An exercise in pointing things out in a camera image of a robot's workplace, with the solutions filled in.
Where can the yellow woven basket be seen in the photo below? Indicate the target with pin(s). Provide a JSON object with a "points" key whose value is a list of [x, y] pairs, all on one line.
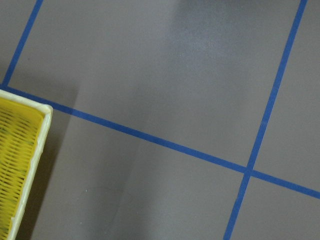
{"points": [[24, 126]]}

